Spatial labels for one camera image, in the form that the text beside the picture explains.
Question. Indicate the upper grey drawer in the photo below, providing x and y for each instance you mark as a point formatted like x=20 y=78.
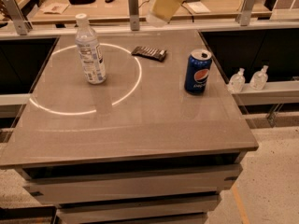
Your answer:
x=95 y=188

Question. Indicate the black object on desk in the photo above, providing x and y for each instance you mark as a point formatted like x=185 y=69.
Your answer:
x=81 y=2

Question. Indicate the grey drawer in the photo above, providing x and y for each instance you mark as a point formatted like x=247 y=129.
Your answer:
x=133 y=211
x=95 y=188

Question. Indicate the lower grey drawer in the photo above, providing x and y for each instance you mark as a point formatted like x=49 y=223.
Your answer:
x=133 y=211

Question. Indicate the metal bracket post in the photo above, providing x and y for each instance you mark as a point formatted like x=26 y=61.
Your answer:
x=11 y=10
x=243 y=18
x=134 y=14

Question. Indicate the paper sheet on desk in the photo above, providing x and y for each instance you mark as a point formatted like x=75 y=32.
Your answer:
x=55 y=8

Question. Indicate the clear plastic water bottle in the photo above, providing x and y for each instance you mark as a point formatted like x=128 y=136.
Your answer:
x=89 y=51

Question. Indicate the right metal bracket post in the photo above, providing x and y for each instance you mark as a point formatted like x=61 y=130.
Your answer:
x=243 y=18

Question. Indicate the left metal bracket post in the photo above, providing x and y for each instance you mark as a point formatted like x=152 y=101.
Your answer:
x=11 y=10

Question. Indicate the white paper near adapter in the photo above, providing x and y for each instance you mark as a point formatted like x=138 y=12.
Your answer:
x=198 y=7

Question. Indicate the blue pepsi can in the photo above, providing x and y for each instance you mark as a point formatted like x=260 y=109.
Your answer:
x=198 y=68

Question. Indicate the middle metal bracket post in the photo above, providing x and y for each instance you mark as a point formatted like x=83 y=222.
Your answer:
x=134 y=14

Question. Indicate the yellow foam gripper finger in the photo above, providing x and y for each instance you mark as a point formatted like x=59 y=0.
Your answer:
x=161 y=11

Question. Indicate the dark snack bar wrapper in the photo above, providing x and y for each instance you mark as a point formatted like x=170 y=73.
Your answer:
x=149 y=53

